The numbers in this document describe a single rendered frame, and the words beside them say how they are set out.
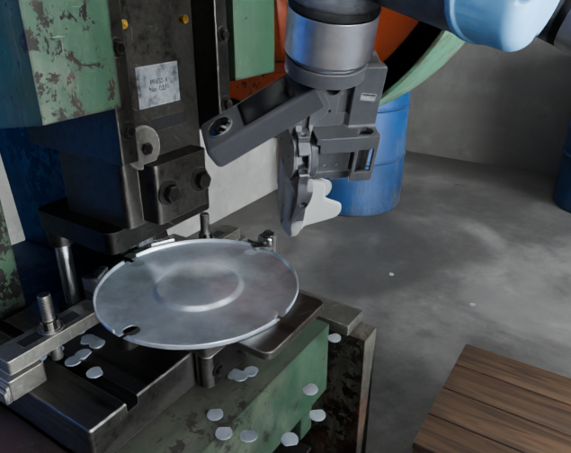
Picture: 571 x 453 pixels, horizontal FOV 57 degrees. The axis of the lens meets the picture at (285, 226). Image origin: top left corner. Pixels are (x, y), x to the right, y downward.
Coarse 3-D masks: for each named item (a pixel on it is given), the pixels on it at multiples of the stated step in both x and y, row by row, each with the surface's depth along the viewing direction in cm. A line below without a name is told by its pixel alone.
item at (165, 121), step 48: (144, 0) 62; (144, 48) 64; (192, 48) 71; (144, 96) 66; (192, 96) 73; (144, 144) 65; (192, 144) 75; (96, 192) 70; (144, 192) 68; (192, 192) 73
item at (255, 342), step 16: (304, 304) 73; (320, 304) 73; (288, 320) 70; (304, 320) 70; (256, 336) 66; (272, 336) 66; (288, 336) 66; (192, 352) 75; (208, 352) 74; (224, 352) 77; (240, 352) 80; (256, 352) 64; (272, 352) 64; (208, 368) 75; (224, 368) 76; (208, 384) 76
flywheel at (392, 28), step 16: (384, 16) 81; (400, 16) 80; (384, 32) 82; (400, 32) 81; (416, 32) 82; (384, 48) 83; (400, 48) 83; (240, 80) 101; (256, 80) 99; (272, 80) 97; (240, 96) 102
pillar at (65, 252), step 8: (56, 248) 77; (64, 248) 77; (64, 256) 78; (72, 256) 79; (64, 264) 78; (72, 264) 79; (64, 272) 79; (72, 272) 79; (64, 280) 79; (72, 280) 80; (64, 288) 80; (72, 288) 80; (72, 296) 81
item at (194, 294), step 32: (160, 256) 85; (192, 256) 85; (224, 256) 85; (256, 256) 85; (96, 288) 75; (128, 288) 77; (160, 288) 75; (192, 288) 75; (224, 288) 75; (256, 288) 77; (288, 288) 77; (128, 320) 69; (160, 320) 69; (192, 320) 69; (224, 320) 69; (256, 320) 69
